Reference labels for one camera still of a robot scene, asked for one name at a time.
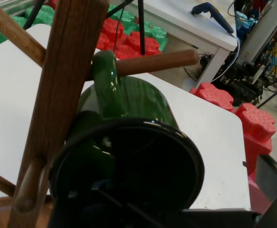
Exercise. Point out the black table edge clip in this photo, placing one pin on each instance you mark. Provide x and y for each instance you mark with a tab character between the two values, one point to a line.
244	164

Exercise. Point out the white side table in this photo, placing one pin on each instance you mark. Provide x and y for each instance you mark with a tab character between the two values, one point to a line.
176	19

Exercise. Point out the black tripod stand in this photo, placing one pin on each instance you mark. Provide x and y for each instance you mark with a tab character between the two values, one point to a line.
141	28

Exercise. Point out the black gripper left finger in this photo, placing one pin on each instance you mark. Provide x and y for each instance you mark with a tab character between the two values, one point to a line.
119	211

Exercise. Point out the brown wooden mug tree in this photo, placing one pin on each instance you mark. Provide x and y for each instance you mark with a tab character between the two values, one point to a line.
64	59

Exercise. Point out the large red foam block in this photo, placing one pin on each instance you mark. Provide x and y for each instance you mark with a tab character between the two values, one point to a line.
133	42

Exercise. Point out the blue handheld power tool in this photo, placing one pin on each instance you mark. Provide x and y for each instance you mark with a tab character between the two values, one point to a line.
212	13

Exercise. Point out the green enamel mug white lettering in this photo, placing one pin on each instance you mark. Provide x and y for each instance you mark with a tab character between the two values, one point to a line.
138	99

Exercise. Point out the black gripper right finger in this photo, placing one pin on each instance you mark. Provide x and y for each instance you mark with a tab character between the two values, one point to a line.
271	175

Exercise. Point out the flat green foam block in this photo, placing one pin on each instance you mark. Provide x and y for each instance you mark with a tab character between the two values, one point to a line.
42	14

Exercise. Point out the cluttered electronics rack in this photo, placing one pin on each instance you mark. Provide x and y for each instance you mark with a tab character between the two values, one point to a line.
254	78

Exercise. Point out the red foam floor tiles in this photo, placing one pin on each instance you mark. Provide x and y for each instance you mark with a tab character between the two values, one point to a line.
257	123

